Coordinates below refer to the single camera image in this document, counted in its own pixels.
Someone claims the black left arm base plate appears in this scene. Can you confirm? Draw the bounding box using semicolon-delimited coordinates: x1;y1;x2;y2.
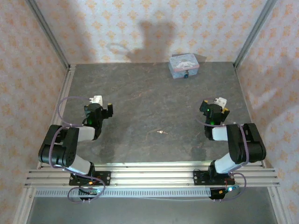
69;170;111;187

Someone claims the grey slotted cable duct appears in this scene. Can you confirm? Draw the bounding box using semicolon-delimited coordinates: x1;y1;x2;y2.
34;188;212;198

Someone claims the aluminium grooved base beam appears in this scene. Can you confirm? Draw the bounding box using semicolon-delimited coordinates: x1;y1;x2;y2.
24;161;280;189

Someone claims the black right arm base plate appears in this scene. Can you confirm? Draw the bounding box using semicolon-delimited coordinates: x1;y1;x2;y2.
193;169;235;187

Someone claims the aluminium table side rail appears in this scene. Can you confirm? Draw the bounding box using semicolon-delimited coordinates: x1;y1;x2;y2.
36;64;77;169

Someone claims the small circuit board with LED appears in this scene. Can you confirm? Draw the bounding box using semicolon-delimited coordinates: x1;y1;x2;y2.
78;186;103;196
217;184;240;194

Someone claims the pastel cartoon print tin box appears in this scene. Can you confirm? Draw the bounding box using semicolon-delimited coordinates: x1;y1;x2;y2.
168;53;200;80

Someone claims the aluminium frame post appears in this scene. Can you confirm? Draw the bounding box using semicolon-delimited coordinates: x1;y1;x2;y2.
25;0;71;69
233;0;278;69

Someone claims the aluminium frame leg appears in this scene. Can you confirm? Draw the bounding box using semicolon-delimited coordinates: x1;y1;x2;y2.
14;186;37;224
268;186;288;224

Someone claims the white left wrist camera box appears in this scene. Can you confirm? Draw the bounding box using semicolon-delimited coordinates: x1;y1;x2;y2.
88;94;104;105

